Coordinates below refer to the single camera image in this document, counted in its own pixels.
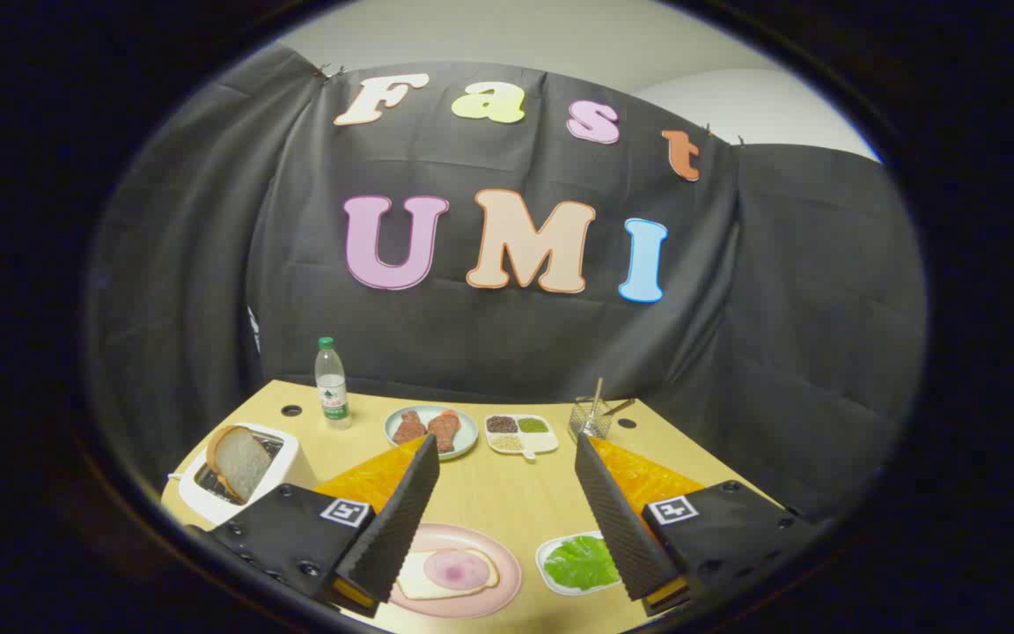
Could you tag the pink round plate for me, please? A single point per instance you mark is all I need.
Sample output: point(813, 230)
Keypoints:
point(507, 572)

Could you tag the bread slice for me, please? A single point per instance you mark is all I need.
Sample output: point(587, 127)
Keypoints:
point(241, 462)

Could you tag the brown meat piece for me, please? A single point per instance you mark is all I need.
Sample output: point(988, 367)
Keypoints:
point(409, 429)
point(444, 431)

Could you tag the white square plate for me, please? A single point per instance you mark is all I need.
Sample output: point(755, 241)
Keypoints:
point(544, 563)

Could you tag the white toaster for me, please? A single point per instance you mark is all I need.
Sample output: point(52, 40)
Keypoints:
point(291, 462)

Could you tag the clear plastic water bottle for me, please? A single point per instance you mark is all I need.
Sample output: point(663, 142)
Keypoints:
point(332, 387)

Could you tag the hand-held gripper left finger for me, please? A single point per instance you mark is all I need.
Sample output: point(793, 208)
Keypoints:
point(401, 511)

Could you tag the white divided seasoning dish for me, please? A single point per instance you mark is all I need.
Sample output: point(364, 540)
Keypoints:
point(547, 443)

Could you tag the pale green round plate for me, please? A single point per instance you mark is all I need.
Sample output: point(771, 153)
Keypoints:
point(468, 431)

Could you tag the clear glass cup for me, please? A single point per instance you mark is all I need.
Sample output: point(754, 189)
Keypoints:
point(591, 424)

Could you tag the black backdrop cloth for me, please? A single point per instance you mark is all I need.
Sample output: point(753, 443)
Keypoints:
point(472, 335)

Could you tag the fried egg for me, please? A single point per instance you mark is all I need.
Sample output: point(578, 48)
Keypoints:
point(415, 586)

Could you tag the green lettuce leaf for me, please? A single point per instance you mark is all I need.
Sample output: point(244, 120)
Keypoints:
point(579, 563)

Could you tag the thin wooden stick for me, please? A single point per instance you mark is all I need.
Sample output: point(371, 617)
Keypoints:
point(598, 392)
point(621, 407)

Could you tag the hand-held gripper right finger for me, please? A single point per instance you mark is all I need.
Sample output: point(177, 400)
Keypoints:
point(613, 511)

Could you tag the pink ham slice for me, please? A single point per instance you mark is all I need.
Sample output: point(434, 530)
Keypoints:
point(457, 570)

